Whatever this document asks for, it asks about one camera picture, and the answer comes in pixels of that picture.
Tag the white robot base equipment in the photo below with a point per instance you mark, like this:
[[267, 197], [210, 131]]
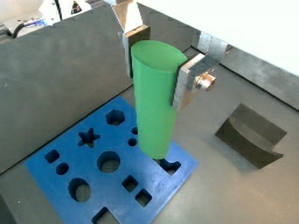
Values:
[[23, 16]]

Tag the green oval cylinder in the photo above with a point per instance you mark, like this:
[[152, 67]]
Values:
[[155, 63]]

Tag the blue shape sorter board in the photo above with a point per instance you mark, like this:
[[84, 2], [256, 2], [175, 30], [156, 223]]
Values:
[[94, 173]]

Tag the black curved cradle stand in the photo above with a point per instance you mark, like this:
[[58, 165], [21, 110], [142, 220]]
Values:
[[251, 135]]

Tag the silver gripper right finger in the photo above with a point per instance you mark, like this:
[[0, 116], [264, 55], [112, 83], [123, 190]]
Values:
[[194, 73]]

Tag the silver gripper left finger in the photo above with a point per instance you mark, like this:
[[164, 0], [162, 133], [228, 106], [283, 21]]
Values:
[[134, 29]]

